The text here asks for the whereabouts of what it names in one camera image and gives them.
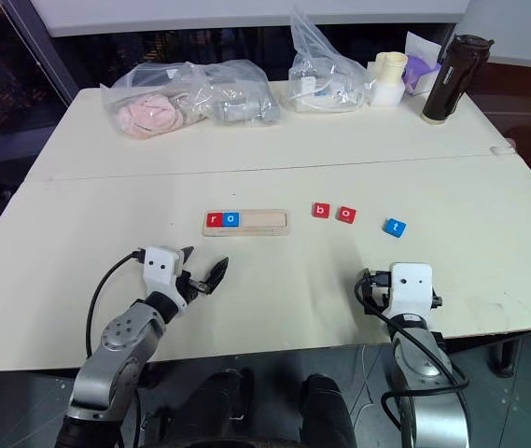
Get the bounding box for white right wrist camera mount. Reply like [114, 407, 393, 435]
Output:
[382, 261, 436, 324]

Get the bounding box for purple and white box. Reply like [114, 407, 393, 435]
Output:
[403, 31, 455, 98]

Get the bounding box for plastic bag with white items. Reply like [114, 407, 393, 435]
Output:
[287, 4, 379, 115]

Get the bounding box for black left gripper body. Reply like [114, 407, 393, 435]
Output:
[174, 269, 211, 305]

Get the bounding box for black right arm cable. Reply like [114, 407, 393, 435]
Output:
[354, 268, 471, 448]

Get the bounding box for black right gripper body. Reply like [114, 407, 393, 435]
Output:
[361, 269, 445, 310]

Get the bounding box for white and cream plastic container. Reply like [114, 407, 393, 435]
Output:
[368, 51, 409, 110]

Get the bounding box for dark rounded shape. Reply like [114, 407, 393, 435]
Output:
[300, 372, 357, 448]

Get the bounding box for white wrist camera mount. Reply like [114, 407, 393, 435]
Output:
[142, 245, 189, 312]
[382, 261, 436, 324]

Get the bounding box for dark metal frame post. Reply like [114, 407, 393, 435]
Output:
[7, 0, 80, 106]

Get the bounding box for red letter tile o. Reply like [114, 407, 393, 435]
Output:
[335, 205, 359, 225]

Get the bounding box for blue letter tile t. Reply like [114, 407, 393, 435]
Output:
[382, 217, 408, 239]

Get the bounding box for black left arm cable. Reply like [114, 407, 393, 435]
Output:
[84, 250, 147, 358]

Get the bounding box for plastic bag with grey items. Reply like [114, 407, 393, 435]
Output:
[185, 59, 285, 128]

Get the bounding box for plastic bag with pink plush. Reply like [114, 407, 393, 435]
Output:
[100, 62, 213, 140]

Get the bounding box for black drinking bottle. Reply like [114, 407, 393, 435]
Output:
[421, 33, 496, 127]

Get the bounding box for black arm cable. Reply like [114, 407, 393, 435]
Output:
[84, 250, 147, 358]
[354, 268, 471, 448]

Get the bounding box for wooden letter tray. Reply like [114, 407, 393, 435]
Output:
[202, 208, 291, 238]

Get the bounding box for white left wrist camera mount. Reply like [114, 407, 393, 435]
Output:
[142, 245, 189, 312]

